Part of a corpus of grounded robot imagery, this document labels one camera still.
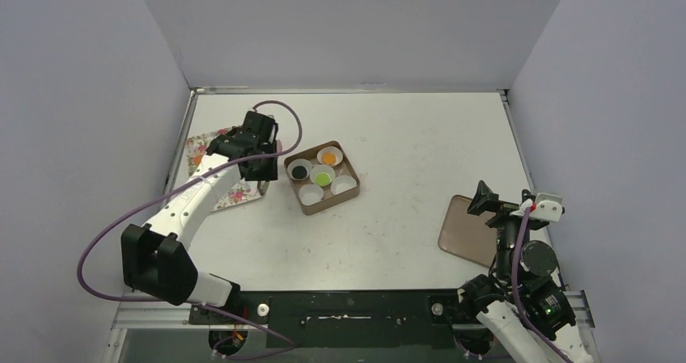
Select black round cookie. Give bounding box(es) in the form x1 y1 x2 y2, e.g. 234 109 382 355
291 165 309 180

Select green round cookie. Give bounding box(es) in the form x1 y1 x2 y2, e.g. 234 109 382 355
314 172 332 187

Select orange round cookie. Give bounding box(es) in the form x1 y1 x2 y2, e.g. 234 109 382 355
321 152 337 167

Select pink cat paw tongs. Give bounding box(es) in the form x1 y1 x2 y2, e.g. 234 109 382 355
257 139 283 196

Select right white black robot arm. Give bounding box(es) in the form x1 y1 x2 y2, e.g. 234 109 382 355
452 181 594 362

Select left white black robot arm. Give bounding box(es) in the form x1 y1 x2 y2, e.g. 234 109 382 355
121 111 278 323

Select white paper cup left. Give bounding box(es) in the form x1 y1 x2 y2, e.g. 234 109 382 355
286 158 313 181

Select white paper cup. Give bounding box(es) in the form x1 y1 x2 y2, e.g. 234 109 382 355
330 175 358 196
316 146 345 167
299 184 324 206
309 164 337 188
286 158 313 181

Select brown box lid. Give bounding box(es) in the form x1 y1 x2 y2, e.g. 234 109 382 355
438 195 497 268

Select white paper cup front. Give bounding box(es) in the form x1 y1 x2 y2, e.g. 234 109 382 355
299 184 324 206

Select white paper cup centre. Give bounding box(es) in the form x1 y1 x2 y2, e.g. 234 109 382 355
309 164 337 188

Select white paper cup back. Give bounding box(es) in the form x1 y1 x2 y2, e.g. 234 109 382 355
316 146 345 167

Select floral cookie tray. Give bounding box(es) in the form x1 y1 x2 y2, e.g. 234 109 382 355
184 126 261 213

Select white paper cup right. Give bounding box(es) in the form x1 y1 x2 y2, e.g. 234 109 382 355
330 175 358 196

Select brown square cookie box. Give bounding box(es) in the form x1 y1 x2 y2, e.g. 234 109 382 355
284 141 361 216

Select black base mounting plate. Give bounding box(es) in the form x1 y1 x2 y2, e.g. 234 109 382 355
187 290 515 351

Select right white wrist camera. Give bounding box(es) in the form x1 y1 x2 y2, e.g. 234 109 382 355
519 192 565 222

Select aluminium frame rail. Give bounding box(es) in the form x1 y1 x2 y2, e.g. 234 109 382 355
112 290 595 329

